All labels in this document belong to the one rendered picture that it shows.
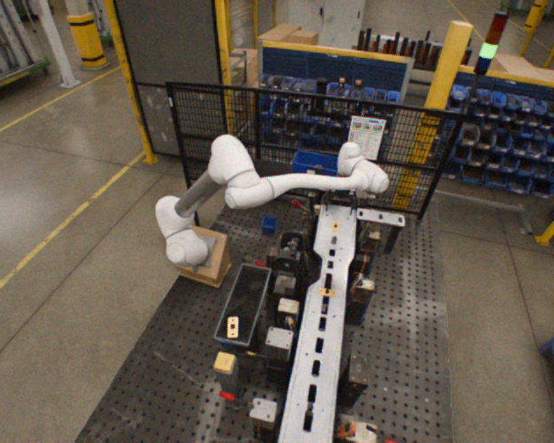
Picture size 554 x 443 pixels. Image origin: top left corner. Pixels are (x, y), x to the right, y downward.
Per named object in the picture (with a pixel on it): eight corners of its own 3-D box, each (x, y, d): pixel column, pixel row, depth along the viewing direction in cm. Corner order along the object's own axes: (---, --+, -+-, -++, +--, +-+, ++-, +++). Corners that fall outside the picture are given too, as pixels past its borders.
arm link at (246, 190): (277, 194, 127) (263, 165, 128) (237, 209, 119) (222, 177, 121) (266, 206, 138) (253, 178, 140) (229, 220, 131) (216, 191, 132)
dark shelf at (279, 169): (377, 199, 205) (379, 195, 203) (244, 178, 218) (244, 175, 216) (377, 179, 220) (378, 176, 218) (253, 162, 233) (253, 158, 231)
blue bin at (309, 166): (334, 187, 208) (338, 170, 199) (290, 178, 214) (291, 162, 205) (338, 173, 219) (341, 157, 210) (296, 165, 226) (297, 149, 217)
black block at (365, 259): (361, 295, 187) (373, 265, 166) (344, 292, 188) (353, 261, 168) (362, 285, 192) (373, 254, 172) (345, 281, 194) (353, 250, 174)
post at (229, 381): (240, 410, 140) (231, 375, 110) (224, 406, 141) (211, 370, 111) (244, 394, 146) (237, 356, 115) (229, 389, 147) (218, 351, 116)
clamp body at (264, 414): (274, 446, 130) (275, 427, 105) (249, 440, 131) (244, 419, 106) (279, 424, 136) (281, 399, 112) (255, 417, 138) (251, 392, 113)
